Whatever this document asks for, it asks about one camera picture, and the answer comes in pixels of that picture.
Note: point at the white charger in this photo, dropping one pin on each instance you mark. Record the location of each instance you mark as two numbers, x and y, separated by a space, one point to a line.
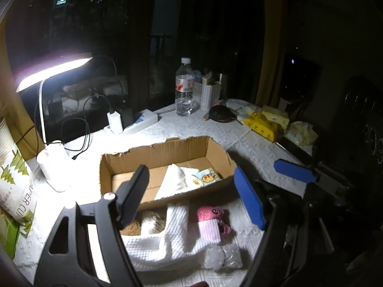
115 122

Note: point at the white perforated holder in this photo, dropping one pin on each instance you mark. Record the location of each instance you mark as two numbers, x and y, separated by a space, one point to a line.
203 95

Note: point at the small brown block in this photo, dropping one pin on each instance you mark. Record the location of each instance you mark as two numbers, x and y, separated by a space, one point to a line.
206 116

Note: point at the white cloth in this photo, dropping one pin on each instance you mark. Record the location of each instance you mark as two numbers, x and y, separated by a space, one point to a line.
175 181

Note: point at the green and white carton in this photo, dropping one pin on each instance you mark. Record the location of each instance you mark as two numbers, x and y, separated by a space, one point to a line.
9 236

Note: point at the yellow curtain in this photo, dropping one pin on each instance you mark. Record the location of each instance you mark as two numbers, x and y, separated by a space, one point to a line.
270 50

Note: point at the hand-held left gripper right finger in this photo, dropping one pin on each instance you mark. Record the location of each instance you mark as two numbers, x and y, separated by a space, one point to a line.
248 197

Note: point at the white power strip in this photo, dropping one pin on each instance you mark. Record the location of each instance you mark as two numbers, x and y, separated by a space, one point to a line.
143 119

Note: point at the black power adapter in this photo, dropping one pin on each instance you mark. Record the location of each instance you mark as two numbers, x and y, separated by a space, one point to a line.
127 118

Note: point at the pink octopus plush toy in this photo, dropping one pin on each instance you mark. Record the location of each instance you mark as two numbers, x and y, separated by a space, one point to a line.
209 227

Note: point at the clear bubble wrap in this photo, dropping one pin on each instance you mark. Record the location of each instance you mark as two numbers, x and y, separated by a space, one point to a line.
215 258

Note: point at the pale yellow plastic bag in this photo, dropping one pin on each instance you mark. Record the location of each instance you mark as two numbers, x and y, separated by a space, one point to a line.
303 133

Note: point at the black round case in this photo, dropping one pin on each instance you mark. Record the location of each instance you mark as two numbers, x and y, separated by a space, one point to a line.
223 114

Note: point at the pale yellow tissue pack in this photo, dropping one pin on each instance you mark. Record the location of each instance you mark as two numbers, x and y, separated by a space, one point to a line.
278 116

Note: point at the white desk lamp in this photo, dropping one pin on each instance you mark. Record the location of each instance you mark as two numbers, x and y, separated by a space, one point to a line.
54 161

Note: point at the paper cup package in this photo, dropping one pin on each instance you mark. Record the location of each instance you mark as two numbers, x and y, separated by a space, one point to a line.
15 185

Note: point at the clear plastic water bottle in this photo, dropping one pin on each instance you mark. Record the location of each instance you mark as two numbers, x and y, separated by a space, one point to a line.
184 83

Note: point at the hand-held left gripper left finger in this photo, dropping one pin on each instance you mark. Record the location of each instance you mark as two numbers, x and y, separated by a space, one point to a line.
134 191

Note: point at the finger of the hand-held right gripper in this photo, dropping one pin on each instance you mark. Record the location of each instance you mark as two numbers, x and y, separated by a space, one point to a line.
294 170

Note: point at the white tissue packet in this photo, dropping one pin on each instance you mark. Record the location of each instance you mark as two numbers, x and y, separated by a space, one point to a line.
244 109

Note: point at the cardboard box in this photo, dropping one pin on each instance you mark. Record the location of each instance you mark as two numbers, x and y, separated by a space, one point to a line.
155 155

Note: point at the white textured towel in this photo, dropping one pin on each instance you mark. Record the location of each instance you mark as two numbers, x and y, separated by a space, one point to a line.
167 245

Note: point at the brown plush pouch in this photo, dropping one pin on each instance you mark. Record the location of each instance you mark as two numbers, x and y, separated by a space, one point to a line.
131 230

